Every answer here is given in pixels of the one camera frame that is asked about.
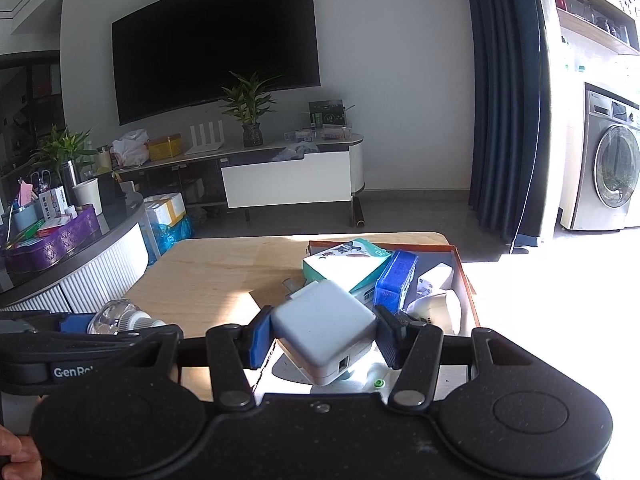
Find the white barcode box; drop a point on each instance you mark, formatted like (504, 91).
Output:
(439, 277)

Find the table bamboo plant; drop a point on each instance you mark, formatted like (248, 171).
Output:
(61, 146)

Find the clear glass refill bottle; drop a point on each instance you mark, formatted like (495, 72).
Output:
(121, 316)

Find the dark blue curtain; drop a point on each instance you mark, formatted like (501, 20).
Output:
(511, 147)

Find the grey pen holder cup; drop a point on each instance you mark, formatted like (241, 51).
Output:
(24, 217)

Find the cardboard box on floor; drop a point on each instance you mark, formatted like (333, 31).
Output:
(165, 209)

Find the blue plastic bag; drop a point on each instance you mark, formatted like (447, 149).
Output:
(167, 236)

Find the teal cardboard box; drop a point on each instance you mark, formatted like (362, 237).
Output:
(351, 265)

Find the potted bamboo plant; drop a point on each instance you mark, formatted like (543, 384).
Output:
(247, 101)

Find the black wall television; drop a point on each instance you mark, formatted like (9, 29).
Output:
(177, 53)

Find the white paper cup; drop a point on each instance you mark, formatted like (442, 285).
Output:
(87, 193)

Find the white plastic bag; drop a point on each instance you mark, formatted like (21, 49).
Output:
(131, 149)

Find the purple tray box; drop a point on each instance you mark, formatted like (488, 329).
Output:
(41, 253)

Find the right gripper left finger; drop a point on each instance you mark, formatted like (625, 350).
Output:
(255, 340)

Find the white green-button plug heater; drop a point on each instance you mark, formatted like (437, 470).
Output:
(376, 377)

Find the silver washing machine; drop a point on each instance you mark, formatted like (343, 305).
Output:
(602, 165)

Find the operator left hand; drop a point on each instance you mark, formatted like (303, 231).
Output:
(24, 457)

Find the orange white cardboard tray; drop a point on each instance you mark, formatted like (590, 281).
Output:
(427, 259)

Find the white TV cabinet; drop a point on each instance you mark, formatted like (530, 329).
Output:
(253, 178)

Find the white orange medicine box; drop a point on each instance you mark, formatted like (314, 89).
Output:
(53, 202)

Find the blue plastic case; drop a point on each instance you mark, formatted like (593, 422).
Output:
(392, 285)

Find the round dark coffee table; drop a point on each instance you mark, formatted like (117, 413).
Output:
(85, 280)

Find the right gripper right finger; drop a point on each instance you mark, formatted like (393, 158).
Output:
(395, 335)

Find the black green product box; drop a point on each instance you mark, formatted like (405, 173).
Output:
(327, 113)

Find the white router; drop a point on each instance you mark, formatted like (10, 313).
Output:
(206, 138)

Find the yellow tin box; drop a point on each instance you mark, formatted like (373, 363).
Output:
(165, 148)

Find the white round plug diffuser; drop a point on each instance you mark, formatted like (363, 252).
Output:
(442, 308)

